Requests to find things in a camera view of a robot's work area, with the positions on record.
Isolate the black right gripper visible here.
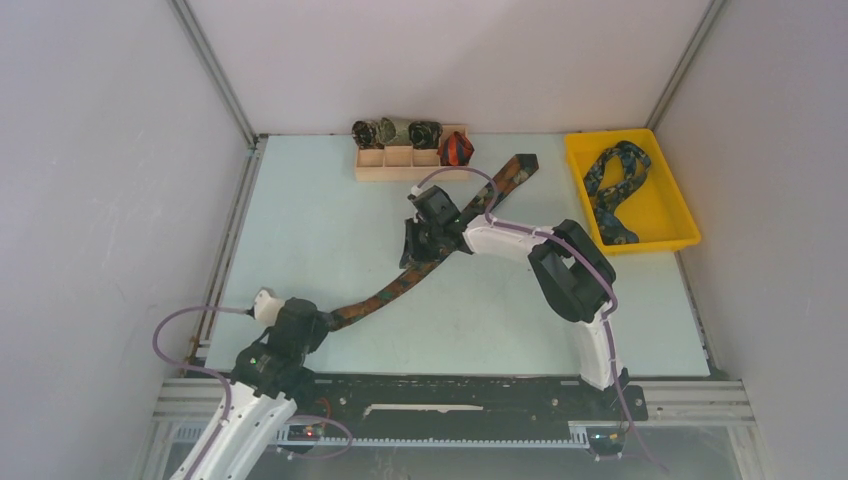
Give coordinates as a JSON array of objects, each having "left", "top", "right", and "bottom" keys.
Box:
[{"left": 400, "top": 217, "right": 444, "bottom": 269}]

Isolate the brown green patterned tie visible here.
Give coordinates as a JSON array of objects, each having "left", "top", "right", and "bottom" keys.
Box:
[{"left": 330, "top": 153, "right": 539, "bottom": 332}]

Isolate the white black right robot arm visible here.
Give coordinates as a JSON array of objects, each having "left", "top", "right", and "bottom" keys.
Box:
[{"left": 404, "top": 186, "right": 625, "bottom": 418}]

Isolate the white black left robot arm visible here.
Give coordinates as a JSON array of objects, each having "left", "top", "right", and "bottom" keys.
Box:
[{"left": 172, "top": 298, "right": 332, "bottom": 479}]

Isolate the wooden compartment box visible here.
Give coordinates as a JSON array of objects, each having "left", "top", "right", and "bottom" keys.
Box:
[{"left": 354, "top": 146, "right": 443, "bottom": 182}]

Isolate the orange navy rolled tie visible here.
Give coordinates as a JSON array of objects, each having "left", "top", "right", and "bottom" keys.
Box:
[{"left": 437, "top": 131, "right": 475, "bottom": 167}]

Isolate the black green rolled tie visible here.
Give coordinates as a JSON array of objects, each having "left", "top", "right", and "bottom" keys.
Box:
[{"left": 408, "top": 120, "right": 443, "bottom": 150}]

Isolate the olive green rolled tie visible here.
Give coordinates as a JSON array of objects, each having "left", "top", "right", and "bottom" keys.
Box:
[{"left": 376, "top": 117, "right": 412, "bottom": 146}]

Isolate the dark patterned rolled tie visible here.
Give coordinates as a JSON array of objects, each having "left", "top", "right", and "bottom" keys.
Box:
[{"left": 351, "top": 120, "right": 384, "bottom": 150}]

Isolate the blue patterned tie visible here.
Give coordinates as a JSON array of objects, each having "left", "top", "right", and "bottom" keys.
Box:
[{"left": 583, "top": 140, "right": 652, "bottom": 245}]

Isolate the yellow plastic tray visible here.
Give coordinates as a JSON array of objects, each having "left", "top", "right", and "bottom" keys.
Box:
[{"left": 564, "top": 128, "right": 701, "bottom": 255}]

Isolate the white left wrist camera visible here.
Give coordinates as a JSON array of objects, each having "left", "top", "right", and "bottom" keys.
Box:
[{"left": 251, "top": 288, "right": 285, "bottom": 327}]

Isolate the aluminium frame rail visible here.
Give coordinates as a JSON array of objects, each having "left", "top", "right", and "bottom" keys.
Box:
[{"left": 153, "top": 376, "right": 757, "bottom": 452}]

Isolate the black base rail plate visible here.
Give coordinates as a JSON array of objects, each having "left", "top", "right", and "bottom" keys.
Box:
[{"left": 298, "top": 373, "right": 649, "bottom": 443}]

